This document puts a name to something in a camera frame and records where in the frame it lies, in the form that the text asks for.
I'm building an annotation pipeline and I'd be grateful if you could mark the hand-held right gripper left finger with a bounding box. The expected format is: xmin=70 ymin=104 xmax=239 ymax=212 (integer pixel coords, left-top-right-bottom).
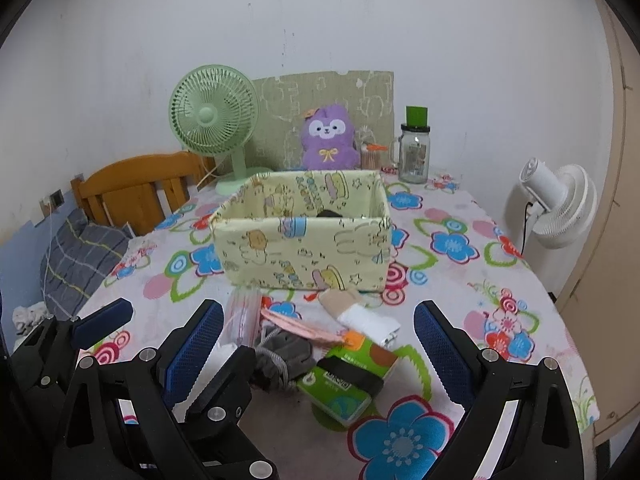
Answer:
xmin=52 ymin=299 xmax=281 ymax=480

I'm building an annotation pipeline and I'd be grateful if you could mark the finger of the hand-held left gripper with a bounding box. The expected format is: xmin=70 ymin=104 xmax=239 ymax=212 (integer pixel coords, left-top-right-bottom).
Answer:
xmin=187 ymin=344 xmax=257 ymax=428
xmin=20 ymin=297 xmax=134 ymax=393

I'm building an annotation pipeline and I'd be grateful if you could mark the beige printed board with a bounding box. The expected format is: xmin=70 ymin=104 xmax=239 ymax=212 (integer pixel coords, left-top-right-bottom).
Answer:
xmin=249 ymin=69 xmax=396 ymax=172

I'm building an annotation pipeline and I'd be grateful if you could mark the white fan cable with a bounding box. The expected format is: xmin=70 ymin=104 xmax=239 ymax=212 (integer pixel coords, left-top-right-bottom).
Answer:
xmin=196 ymin=156 xmax=222 ymax=192

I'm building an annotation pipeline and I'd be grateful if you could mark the black fan cable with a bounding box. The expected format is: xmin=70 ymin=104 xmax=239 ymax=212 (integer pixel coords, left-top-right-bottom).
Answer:
xmin=521 ymin=202 xmax=533 ymax=257

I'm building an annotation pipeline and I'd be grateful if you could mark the white clip fan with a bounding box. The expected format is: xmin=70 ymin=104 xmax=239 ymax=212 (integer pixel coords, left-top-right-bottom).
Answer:
xmin=505 ymin=157 xmax=599 ymax=251

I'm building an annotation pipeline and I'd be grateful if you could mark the white crumpled cloth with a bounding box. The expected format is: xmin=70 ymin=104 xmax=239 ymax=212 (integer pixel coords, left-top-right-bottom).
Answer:
xmin=12 ymin=302 xmax=52 ymax=337

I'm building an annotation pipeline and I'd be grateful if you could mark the beige and white sock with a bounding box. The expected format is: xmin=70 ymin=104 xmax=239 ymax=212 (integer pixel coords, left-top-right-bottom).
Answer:
xmin=319 ymin=287 xmax=402 ymax=348

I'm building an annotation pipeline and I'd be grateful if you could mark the green tissue packet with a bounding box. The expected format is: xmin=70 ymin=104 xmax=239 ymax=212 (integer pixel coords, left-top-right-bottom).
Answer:
xmin=296 ymin=336 xmax=399 ymax=429

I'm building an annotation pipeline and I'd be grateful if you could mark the pink packet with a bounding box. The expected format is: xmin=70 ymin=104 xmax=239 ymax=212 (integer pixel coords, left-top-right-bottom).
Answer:
xmin=260 ymin=307 xmax=351 ymax=347

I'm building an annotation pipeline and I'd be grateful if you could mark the purple plush toy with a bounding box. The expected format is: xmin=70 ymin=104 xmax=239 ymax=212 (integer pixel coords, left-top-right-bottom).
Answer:
xmin=300 ymin=102 xmax=362 ymax=171

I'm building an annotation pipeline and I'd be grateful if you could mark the wooden chair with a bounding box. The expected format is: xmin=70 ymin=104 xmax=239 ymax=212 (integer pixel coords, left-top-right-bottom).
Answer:
xmin=70 ymin=151 xmax=219 ymax=237

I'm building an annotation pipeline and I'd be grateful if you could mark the clear plastic packet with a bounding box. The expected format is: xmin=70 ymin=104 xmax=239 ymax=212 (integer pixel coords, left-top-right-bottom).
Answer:
xmin=222 ymin=287 xmax=264 ymax=350

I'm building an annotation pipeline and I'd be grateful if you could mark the green desk fan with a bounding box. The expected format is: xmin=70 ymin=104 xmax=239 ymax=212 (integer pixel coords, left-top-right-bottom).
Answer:
xmin=168 ymin=64 xmax=274 ymax=196

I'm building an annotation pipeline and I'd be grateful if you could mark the clear toothpick jar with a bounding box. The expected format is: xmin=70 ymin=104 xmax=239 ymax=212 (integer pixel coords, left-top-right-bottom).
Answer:
xmin=360 ymin=130 xmax=387 ymax=171

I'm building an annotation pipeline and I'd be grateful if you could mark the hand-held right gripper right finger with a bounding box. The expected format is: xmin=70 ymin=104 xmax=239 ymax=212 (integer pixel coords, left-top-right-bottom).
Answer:
xmin=414 ymin=299 xmax=587 ymax=480

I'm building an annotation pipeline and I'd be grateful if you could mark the grey knit sock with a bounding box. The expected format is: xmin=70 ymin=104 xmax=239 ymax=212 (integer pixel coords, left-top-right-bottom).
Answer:
xmin=254 ymin=324 xmax=322 ymax=392

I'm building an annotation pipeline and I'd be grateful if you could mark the black fabric band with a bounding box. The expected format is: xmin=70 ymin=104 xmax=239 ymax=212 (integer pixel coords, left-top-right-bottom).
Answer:
xmin=316 ymin=356 xmax=385 ymax=394

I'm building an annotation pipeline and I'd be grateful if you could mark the grey plaid pillow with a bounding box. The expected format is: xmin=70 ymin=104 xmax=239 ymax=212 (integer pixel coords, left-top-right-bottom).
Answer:
xmin=40 ymin=207 xmax=134 ymax=319

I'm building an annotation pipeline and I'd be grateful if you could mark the floral tablecloth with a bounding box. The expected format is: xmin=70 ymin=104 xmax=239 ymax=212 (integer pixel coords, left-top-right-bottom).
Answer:
xmin=82 ymin=164 xmax=601 ymax=480

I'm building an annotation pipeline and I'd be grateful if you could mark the glass handled jar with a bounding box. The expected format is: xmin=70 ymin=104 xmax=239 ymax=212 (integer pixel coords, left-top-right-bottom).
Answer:
xmin=387 ymin=123 xmax=432 ymax=185

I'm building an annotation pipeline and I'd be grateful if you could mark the yellow printed fabric storage box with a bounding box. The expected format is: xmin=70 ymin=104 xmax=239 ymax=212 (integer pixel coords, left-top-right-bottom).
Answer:
xmin=209 ymin=170 xmax=393 ymax=293

